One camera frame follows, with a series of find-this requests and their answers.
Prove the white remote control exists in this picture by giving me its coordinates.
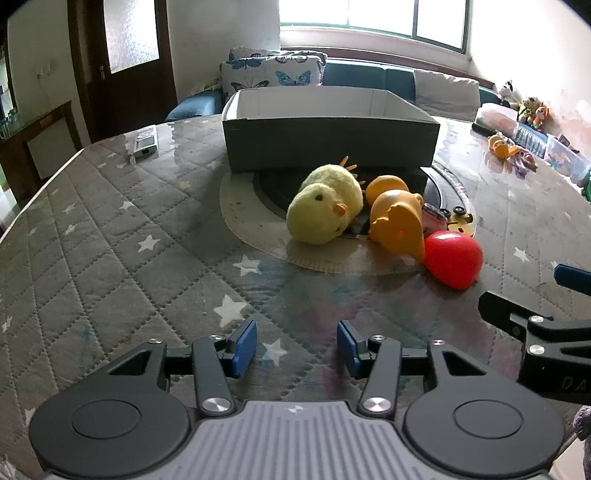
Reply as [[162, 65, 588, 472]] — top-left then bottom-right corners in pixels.
[[129, 124, 158, 162]]

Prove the green yellow plush toy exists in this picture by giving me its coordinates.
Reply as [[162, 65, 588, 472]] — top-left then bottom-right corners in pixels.
[[517, 96, 539, 125]]

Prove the dark wooden door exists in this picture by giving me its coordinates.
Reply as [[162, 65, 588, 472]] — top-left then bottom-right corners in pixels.
[[68, 0, 178, 144]]

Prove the yellow chick plush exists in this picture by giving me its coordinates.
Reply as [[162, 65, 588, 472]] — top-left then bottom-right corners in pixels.
[[286, 157, 364, 244]]

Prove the red plastic ball toy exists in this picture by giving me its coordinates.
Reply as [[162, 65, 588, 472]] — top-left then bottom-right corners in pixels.
[[424, 231, 484, 291]]

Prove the purple toy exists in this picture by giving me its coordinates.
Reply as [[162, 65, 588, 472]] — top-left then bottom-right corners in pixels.
[[510, 148, 539, 175]]

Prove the white pillow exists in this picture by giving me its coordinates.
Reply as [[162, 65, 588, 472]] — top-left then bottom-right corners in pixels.
[[413, 69, 481, 121]]

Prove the small pink toy car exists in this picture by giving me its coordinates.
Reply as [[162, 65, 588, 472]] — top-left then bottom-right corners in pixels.
[[421, 202, 451, 234]]

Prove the orange round toy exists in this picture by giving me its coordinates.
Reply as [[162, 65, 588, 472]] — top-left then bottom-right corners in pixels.
[[365, 175, 411, 206]]

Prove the small orange duck toy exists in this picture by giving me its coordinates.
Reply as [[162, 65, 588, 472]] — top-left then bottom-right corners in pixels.
[[488, 133, 520, 160]]

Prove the window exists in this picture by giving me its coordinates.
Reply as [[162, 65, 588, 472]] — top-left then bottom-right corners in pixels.
[[277, 0, 469, 51]]

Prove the clear plastic storage box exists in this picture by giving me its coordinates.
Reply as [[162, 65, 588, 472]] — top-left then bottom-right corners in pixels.
[[513, 124, 591, 186]]

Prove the dark wooden sideboard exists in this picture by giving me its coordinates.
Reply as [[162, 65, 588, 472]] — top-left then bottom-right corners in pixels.
[[0, 100, 90, 204]]

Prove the wooden display cabinet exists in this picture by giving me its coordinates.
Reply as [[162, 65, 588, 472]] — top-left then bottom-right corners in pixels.
[[0, 51, 19, 139]]

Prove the blue sofa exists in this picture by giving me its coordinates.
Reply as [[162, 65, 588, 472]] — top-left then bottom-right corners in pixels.
[[165, 60, 504, 123]]

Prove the large butterfly print pillow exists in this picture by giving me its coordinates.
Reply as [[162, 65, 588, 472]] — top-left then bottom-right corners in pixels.
[[219, 55, 324, 107]]

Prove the person's right hand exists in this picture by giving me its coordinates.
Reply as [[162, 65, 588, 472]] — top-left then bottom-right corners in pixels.
[[573, 405, 591, 441]]

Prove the yellow toy truck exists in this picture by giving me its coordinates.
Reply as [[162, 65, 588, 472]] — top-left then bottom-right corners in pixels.
[[445, 206, 476, 237]]

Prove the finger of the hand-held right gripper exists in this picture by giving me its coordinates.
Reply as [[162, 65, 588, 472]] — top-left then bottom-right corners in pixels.
[[554, 264, 591, 291], [479, 291, 591, 358]]

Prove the grey cardboard box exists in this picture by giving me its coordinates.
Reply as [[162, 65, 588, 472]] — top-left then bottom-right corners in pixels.
[[222, 88, 441, 172]]

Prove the orange rubber duck toy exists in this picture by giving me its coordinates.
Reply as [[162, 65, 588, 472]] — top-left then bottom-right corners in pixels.
[[368, 190, 426, 264]]

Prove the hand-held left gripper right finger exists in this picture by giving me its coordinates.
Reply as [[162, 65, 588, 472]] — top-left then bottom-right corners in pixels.
[[337, 320, 490, 418]]

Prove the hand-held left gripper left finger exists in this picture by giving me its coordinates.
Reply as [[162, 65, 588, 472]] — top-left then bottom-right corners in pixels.
[[107, 318, 258, 418]]

